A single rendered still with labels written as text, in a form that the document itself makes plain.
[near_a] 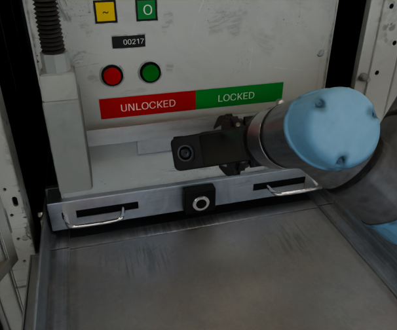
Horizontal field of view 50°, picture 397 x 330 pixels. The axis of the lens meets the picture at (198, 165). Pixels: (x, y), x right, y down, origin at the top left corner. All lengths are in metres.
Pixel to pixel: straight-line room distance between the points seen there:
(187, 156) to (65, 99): 0.18
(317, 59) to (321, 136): 0.42
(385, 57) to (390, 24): 0.05
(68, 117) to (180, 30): 0.23
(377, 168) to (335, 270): 0.36
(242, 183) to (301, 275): 0.21
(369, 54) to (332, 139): 0.43
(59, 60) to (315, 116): 0.34
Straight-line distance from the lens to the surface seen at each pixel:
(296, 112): 0.40
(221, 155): 0.55
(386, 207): 0.45
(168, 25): 0.68
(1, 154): 0.70
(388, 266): 0.79
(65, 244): 0.80
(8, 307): 0.89
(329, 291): 0.72
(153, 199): 0.79
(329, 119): 0.38
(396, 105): 0.51
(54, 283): 0.73
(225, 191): 0.82
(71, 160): 0.62
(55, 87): 0.59
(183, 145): 0.56
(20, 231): 0.77
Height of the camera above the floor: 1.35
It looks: 30 degrees down
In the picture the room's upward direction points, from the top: straight up
